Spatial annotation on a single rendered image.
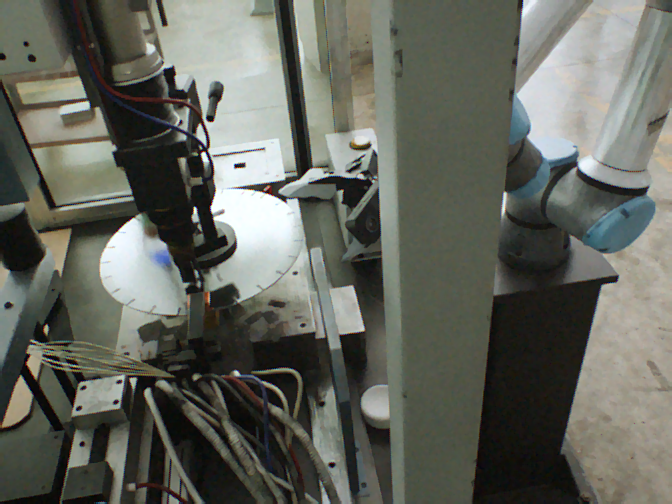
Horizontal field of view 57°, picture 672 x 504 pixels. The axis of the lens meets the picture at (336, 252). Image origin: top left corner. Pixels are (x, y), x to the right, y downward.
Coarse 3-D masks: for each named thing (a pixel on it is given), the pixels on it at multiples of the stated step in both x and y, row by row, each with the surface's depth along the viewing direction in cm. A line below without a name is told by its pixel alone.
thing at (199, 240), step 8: (208, 208) 88; (200, 216) 88; (208, 216) 88; (200, 224) 89; (208, 224) 89; (208, 232) 90; (216, 232) 91; (200, 240) 90; (208, 240) 90; (216, 240) 91; (224, 240) 91; (200, 248) 90; (208, 248) 91; (216, 248) 91; (200, 256) 91; (176, 264) 89; (184, 264) 90; (192, 264) 90; (192, 272) 91; (192, 280) 92
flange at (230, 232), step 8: (216, 224) 103; (224, 224) 103; (224, 232) 101; (232, 232) 101; (232, 240) 99; (224, 248) 98; (232, 248) 99; (208, 256) 96; (216, 256) 96; (224, 256) 98; (200, 264) 96
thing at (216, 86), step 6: (210, 84) 84; (216, 84) 83; (222, 84) 84; (210, 90) 83; (216, 90) 82; (222, 90) 84; (210, 96) 82; (216, 96) 82; (222, 96) 83; (210, 102) 81; (216, 102) 82; (210, 108) 80; (216, 108) 81; (210, 114) 79; (210, 120) 80
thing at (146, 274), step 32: (224, 192) 113; (256, 192) 112; (128, 224) 107; (256, 224) 104; (288, 224) 103; (128, 256) 100; (160, 256) 99; (256, 256) 97; (288, 256) 97; (128, 288) 93; (160, 288) 93; (192, 288) 92; (224, 288) 92; (256, 288) 91
